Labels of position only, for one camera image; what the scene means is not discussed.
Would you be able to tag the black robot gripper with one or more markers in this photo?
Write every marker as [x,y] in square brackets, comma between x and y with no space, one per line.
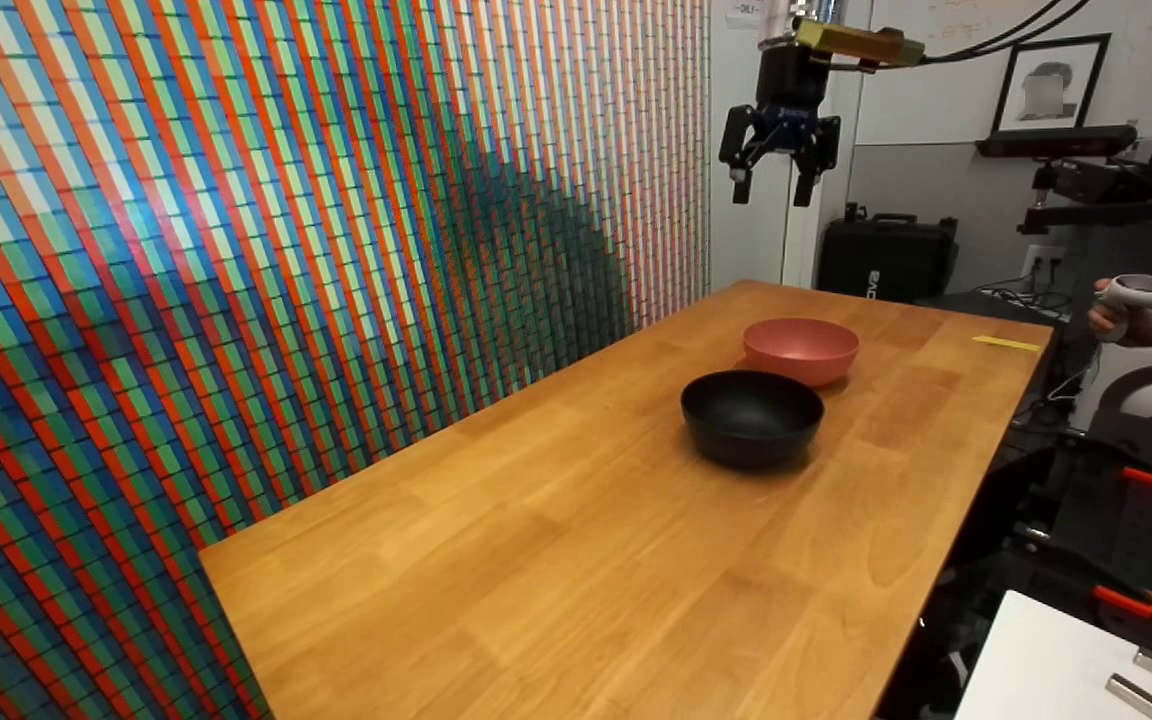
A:
[794,81]

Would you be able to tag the peach bowl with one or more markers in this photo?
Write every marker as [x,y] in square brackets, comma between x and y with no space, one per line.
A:
[800,351]

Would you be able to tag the black bowl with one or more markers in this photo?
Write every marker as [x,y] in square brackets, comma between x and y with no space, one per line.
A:
[752,416]

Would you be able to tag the person's hand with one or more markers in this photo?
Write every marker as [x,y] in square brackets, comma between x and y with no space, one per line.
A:
[1120,322]

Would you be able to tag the black equipment case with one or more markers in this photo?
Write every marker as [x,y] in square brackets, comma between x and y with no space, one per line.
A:
[888,257]

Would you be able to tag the framed portrait picture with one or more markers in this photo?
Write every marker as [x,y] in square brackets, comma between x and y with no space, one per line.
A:
[1048,86]

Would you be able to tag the white VR controller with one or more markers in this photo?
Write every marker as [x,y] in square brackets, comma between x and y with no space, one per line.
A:
[1137,291]

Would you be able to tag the white chair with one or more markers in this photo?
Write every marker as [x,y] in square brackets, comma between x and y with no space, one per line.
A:
[1143,384]

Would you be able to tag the colourful patterned backdrop panel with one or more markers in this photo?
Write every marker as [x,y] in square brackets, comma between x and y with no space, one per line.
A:
[268,267]

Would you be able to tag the white box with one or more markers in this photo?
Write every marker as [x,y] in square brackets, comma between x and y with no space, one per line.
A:
[1058,667]

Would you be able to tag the yellow wrist camera mount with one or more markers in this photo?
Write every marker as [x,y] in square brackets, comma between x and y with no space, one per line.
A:
[860,40]

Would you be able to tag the dark wall shelf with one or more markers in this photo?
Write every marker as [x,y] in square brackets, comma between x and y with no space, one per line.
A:
[1058,140]

